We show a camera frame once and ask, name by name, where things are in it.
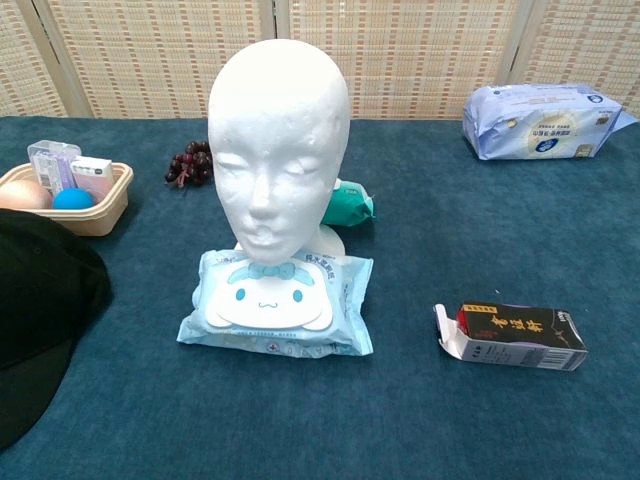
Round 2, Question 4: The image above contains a blue cartoon wet wipes pack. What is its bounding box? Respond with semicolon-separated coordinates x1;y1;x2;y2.
175;248;375;357

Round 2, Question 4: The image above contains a dark purple grape bunch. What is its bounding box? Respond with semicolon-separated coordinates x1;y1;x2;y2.
164;140;215;189

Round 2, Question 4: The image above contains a beige plastic tray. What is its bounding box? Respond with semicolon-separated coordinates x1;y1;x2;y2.
0;162;135;237

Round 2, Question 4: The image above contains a black baseball cap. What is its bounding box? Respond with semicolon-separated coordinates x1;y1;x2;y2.
0;207;112;451

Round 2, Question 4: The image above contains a large blue tissue pack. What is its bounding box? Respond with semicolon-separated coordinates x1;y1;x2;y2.
461;83;640;161

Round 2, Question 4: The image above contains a green wipes pack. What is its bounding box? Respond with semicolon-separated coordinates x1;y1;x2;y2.
321;177;379;229

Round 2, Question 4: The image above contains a black carton with open flap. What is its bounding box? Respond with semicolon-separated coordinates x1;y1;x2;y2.
432;300;589;372

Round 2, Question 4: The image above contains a pink white small box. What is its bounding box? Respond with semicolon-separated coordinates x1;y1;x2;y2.
69;155;114;204

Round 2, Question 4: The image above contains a white foam mannequin head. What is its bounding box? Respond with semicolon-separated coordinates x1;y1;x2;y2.
206;35;350;266

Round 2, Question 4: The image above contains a bamboo folding screen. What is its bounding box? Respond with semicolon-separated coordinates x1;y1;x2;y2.
0;0;640;121

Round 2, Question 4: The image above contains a blue ball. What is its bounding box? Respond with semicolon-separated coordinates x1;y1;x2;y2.
52;187;96;210

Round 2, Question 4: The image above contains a clear purple box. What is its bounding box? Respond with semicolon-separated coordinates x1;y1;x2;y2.
27;140;83;196

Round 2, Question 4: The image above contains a peach coloured egg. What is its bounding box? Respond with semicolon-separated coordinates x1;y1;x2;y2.
0;179;54;210

